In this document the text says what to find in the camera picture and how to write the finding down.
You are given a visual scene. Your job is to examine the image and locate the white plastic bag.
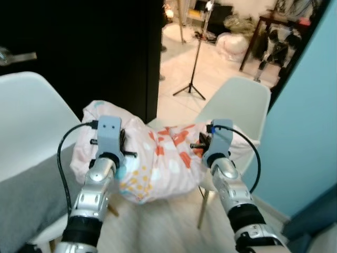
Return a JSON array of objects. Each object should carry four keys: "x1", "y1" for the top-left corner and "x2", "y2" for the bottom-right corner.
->
[{"x1": 216, "y1": 32, "x2": 249, "y2": 62}]

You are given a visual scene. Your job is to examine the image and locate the silver door handle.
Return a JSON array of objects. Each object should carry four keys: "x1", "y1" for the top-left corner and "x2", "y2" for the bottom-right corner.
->
[{"x1": 0, "y1": 46, "x2": 38, "y2": 67}]

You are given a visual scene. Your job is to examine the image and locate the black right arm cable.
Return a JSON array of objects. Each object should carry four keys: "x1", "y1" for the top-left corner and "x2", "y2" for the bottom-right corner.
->
[{"x1": 211, "y1": 124, "x2": 262, "y2": 194}]

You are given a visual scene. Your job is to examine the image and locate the black door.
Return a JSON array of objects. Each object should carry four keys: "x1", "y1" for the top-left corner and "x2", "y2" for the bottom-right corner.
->
[{"x1": 0, "y1": 0, "x2": 165, "y2": 124}]

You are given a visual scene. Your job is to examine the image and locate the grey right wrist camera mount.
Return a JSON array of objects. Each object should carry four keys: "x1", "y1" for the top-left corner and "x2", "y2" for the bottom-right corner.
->
[{"x1": 203, "y1": 119, "x2": 234, "y2": 167}]

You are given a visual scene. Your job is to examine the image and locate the black door frame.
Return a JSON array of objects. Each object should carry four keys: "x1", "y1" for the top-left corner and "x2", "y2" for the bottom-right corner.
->
[{"x1": 267, "y1": 0, "x2": 335, "y2": 112}]

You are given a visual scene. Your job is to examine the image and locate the dark blue furniture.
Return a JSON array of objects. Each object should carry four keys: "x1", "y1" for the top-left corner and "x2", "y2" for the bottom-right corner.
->
[{"x1": 282, "y1": 183, "x2": 337, "y2": 253}]

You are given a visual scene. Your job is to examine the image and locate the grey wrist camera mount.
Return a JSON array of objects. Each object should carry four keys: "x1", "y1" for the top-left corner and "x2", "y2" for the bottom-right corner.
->
[
  {"x1": 203, "y1": 119, "x2": 234, "y2": 167},
  {"x1": 96, "y1": 115, "x2": 126, "y2": 168}
]

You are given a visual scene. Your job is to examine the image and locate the dark red metal frame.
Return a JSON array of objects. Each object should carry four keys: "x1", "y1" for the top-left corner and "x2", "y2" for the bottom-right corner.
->
[{"x1": 240, "y1": 15, "x2": 314, "y2": 73}]

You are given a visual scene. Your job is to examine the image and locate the pink pillow with orange spots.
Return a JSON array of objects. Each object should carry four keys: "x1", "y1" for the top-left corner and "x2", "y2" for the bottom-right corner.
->
[{"x1": 70, "y1": 100, "x2": 254, "y2": 205}]

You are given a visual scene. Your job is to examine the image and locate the black tripod stand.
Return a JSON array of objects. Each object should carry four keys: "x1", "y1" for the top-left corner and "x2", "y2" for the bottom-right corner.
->
[{"x1": 172, "y1": 0, "x2": 214, "y2": 101}]

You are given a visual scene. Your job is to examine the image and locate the white plastic shell chair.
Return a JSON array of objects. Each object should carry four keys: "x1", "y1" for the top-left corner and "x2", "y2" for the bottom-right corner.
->
[
  {"x1": 0, "y1": 71, "x2": 85, "y2": 248},
  {"x1": 147, "y1": 76, "x2": 272, "y2": 230}
]

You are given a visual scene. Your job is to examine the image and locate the grey cushion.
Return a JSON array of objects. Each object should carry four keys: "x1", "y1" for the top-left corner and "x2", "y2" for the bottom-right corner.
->
[{"x1": 0, "y1": 143, "x2": 87, "y2": 253}]

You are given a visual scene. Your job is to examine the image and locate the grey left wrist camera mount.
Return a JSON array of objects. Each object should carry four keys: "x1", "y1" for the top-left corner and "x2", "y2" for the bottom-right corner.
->
[{"x1": 96, "y1": 115, "x2": 126, "y2": 168}]

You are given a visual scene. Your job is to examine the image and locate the black and white humanoid robot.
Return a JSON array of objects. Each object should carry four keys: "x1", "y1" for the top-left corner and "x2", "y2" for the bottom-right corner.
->
[{"x1": 255, "y1": 24, "x2": 296, "y2": 83}]

